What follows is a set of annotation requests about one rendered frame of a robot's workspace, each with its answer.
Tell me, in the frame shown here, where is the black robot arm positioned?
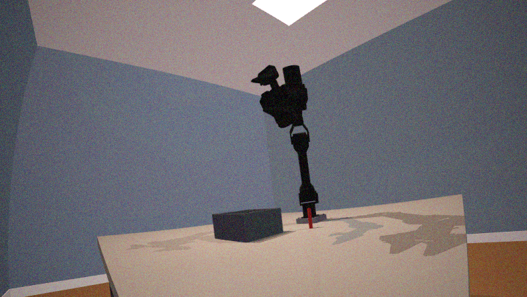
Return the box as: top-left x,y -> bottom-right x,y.
260,65 -> 319,218

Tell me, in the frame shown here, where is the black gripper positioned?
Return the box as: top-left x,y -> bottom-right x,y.
251,65 -> 299,128

